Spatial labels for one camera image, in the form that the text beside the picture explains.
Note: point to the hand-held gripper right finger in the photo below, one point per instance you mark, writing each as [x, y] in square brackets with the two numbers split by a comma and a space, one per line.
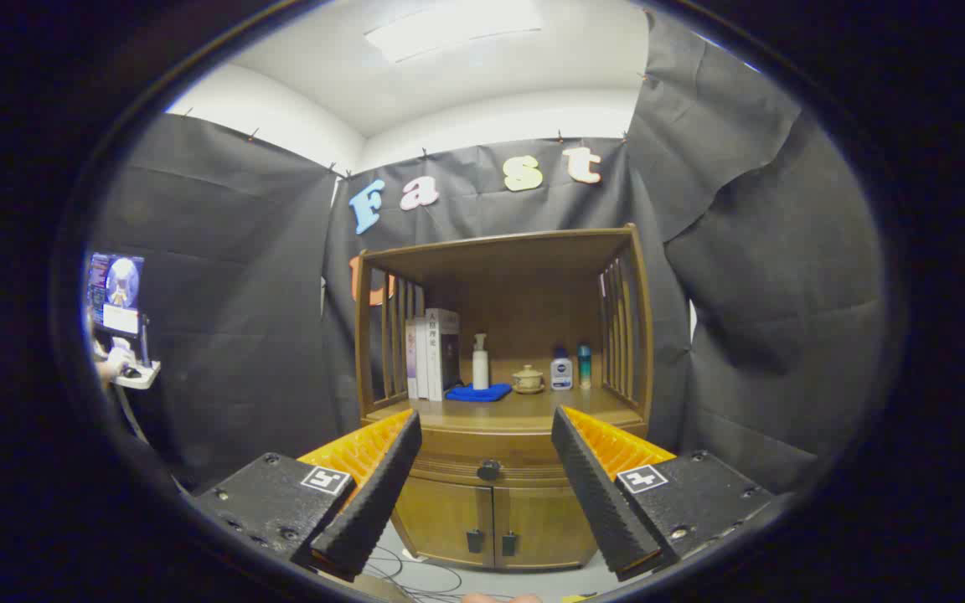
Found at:
[600, 502]

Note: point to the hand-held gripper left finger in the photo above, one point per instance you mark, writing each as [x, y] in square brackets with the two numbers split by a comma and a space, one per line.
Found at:
[374, 502]

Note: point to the black drawer knob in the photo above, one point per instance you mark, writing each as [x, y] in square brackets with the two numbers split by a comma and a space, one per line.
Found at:
[488, 470]

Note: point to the wooden drawer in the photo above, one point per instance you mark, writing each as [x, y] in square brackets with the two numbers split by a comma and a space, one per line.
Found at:
[482, 444]

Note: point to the wooden cabinet door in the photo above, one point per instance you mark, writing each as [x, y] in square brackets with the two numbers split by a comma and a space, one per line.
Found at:
[441, 515]
[545, 523]

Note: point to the wooden countertop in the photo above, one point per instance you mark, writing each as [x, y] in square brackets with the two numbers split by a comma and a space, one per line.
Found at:
[533, 404]

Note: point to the wooden cabinet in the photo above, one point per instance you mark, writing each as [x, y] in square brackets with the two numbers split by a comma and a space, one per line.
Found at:
[524, 310]

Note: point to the yellow tape piece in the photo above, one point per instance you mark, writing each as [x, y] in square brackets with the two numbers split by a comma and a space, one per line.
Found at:
[576, 598]

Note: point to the white lotion bottle blue cap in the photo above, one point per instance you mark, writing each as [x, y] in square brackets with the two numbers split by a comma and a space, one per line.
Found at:
[561, 374]

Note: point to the teal slim bottle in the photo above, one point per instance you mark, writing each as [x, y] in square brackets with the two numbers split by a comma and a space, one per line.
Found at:
[584, 368]

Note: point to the ceramic lidded teacup with saucer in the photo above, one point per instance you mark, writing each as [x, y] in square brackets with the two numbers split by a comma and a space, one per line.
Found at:
[528, 381]

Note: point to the purple spine book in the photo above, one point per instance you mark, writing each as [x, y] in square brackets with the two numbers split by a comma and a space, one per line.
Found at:
[410, 360]

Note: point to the thin white book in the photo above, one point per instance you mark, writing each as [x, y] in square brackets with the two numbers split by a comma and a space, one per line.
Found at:
[421, 360]

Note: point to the blue folded cloth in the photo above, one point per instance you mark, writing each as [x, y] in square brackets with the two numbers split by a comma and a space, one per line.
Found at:
[478, 392]

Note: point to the grey portrait cover book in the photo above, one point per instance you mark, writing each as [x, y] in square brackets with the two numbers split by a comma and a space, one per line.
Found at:
[445, 356]

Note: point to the white pump bottle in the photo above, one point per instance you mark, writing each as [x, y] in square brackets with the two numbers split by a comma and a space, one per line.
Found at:
[480, 368]

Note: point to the black backdrop cloth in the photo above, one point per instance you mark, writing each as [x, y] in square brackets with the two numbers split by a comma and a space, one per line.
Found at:
[231, 293]

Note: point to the white tray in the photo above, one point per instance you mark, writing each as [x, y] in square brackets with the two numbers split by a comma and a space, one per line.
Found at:
[143, 377]

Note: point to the computer monitor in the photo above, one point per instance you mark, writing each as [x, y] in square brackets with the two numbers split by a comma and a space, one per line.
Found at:
[118, 285]

